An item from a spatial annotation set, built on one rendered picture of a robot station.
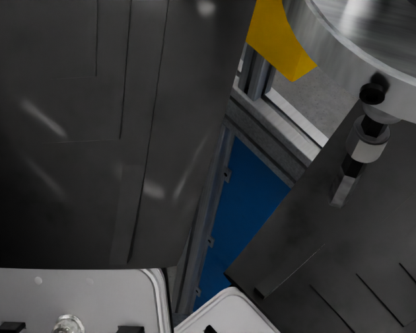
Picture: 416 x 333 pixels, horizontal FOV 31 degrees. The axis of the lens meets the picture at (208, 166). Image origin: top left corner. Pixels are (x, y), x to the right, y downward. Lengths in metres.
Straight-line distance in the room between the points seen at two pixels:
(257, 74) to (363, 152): 0.67
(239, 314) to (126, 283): 0.12
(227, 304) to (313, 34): 0.28
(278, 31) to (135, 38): 0.47
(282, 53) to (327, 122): 1.27
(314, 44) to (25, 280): 0.21
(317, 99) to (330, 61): 1.92
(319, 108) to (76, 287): 1.75
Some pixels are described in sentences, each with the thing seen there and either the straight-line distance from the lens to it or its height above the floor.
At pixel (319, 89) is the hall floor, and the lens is 2.09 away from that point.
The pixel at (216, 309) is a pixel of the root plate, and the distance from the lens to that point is 0.42.
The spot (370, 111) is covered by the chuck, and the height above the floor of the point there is 1.42.
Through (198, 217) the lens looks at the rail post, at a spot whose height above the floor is 0.52.
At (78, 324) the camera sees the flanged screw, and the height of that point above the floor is 1.26.
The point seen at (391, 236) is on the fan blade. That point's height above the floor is 1.19.
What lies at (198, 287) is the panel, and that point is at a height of 0.26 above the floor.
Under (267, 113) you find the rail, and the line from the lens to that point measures 0.91.
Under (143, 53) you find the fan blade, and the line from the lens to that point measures 0.29.
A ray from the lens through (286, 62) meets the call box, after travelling 0.77.
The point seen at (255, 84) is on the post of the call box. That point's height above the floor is 0.89.
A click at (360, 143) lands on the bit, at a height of 1.40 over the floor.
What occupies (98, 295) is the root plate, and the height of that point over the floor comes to 1.27.
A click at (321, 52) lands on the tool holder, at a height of 1.46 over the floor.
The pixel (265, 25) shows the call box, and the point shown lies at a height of 1.03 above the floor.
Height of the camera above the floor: 1.57
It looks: 56 degrees down
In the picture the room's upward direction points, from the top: 12 degrees clockwise
